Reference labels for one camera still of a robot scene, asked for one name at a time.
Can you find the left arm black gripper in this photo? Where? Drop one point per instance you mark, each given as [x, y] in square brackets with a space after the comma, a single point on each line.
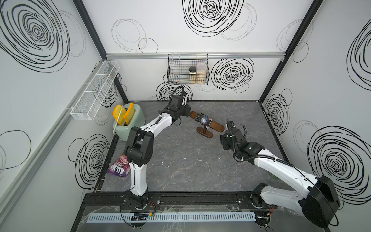
[187, 108]

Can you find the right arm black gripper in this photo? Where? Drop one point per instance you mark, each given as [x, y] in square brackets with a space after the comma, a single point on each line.
[224, 142]

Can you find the black band watch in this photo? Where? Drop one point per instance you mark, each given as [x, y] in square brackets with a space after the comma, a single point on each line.
[198, 118]

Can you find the blue translucent watch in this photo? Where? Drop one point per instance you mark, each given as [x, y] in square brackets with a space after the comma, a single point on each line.
[204, 120]

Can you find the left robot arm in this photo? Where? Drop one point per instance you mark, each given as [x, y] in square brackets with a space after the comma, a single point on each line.
[139, 150]

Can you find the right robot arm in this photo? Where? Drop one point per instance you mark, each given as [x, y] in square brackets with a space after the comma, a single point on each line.
[315, 197]

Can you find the dark wooden watch stand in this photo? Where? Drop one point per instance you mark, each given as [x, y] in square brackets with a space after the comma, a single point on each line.
[202, 130]

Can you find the dark lid spice jar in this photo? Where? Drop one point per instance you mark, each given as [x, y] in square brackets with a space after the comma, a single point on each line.
[192, 75]

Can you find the white lid plastic jar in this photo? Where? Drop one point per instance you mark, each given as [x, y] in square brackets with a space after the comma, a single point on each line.
[201, 73]

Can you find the orange sponge toast slice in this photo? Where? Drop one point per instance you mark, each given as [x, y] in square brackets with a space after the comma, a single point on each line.
[129, 113]

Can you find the mint green toaster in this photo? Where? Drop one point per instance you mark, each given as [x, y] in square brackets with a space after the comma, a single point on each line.
[138, 120]

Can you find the yellow sponge toast slice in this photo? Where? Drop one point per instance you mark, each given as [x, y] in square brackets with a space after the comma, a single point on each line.
[118, 114]

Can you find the purple snack wrapper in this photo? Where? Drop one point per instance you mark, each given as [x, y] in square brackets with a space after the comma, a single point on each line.
[120, 167]

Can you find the black wire wall basket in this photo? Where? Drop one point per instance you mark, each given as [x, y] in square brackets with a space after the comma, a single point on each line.
[179, 64]

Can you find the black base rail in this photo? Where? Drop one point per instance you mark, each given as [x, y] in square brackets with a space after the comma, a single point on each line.
[161, 199]

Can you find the grey slotted cable duct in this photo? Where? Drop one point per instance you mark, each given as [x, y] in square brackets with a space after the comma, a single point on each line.
[171, 217]

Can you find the white wire wall shelf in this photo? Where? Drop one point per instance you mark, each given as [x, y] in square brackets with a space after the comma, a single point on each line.
[97, 89]

